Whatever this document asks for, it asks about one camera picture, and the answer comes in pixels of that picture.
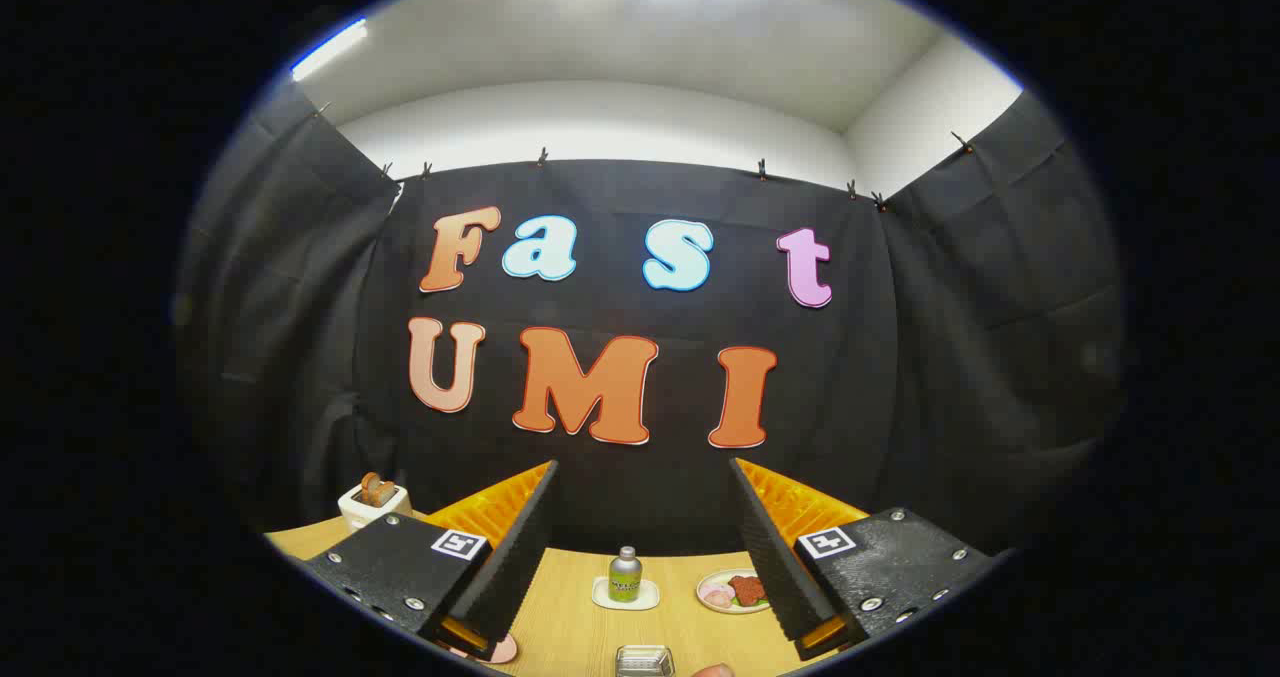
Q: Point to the white square coaster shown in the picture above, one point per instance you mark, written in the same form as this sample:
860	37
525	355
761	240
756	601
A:
600	596

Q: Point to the red-brown meat piece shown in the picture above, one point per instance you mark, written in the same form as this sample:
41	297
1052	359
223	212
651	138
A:
747	589

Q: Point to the pink round plate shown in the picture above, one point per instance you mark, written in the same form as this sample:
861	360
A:
504	649

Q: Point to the toasted bread slices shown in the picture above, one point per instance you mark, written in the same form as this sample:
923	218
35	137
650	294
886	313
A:
378	489

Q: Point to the white oval plate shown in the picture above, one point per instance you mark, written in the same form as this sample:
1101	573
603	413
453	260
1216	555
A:
708	602

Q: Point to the metal mesh basket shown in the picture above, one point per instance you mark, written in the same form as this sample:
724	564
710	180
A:
645	661

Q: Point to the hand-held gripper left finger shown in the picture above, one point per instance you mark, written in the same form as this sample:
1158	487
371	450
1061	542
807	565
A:
520	557

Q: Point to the pink ham slices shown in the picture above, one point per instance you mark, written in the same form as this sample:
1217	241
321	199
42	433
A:
717	595

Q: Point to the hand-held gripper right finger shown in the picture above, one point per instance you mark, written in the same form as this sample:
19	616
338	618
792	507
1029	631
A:
770	557

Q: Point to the green soda bottle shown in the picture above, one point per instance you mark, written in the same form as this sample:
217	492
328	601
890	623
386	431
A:
625	579

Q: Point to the white toaster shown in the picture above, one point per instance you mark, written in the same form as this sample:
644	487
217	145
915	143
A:
360	512

